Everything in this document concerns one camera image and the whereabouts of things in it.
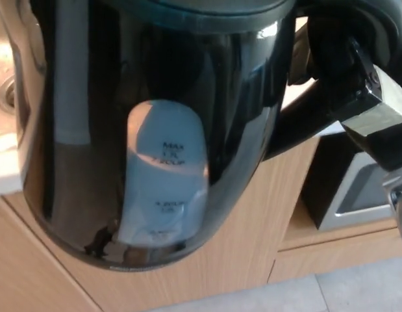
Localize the black electric kettle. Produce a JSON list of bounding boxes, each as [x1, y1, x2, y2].
[[7, 0, 402, 270]]

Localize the light wood kitchen cabinet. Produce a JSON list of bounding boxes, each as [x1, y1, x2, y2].
[[0, 136, 402, 312]]

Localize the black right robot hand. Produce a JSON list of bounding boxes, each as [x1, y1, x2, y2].
[[286, 14, 402, 173]]

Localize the stainless steel sink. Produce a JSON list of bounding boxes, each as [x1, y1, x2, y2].
[[0, 0, 42, 153]]

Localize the silver and black microwave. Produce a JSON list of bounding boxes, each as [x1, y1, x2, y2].
[[299, 129, 402, 233]]

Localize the metal sink drain strainer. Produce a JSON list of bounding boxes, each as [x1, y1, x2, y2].
[[0, 77, 17, 112]]

